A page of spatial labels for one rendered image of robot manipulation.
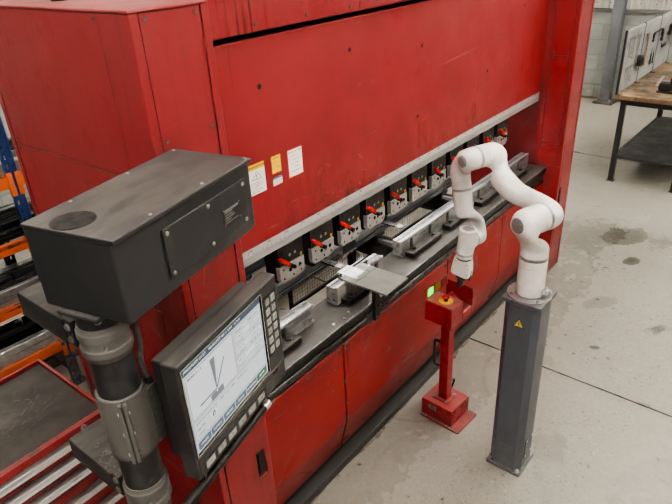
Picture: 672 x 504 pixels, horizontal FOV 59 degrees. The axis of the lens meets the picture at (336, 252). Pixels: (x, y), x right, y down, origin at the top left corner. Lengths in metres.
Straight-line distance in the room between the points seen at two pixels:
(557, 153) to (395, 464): 2.47
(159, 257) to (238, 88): 0.93
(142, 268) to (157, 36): 0.63
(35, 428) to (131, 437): 0.88
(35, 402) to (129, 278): 1.30
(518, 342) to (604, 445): 0.98
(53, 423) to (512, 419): 2.00
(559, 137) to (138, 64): 3.42
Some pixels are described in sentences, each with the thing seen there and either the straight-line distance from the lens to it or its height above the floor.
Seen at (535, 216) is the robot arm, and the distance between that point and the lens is 2.51.
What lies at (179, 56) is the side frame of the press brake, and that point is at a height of 2.17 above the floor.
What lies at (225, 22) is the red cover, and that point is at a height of 2.21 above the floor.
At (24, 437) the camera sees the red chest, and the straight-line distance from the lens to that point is 2.37.
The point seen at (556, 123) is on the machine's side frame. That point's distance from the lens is 4.52.
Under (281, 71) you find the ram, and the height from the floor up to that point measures 2.01.
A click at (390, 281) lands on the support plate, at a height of 1.00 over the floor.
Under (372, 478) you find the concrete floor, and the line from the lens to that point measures 3.24.
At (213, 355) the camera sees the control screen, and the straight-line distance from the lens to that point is 1.52.
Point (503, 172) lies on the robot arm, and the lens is 2.65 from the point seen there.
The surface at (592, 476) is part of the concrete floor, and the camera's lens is 3.42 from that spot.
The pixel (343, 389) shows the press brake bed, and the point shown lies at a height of 0.51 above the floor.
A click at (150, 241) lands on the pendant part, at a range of 1.29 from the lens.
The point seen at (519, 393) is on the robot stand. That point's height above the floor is 0.51.
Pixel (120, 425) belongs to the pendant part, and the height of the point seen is 1.45.
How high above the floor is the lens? 2.44
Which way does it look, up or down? 28 degrees down
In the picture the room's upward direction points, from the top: 3 degrees counter-clockwise
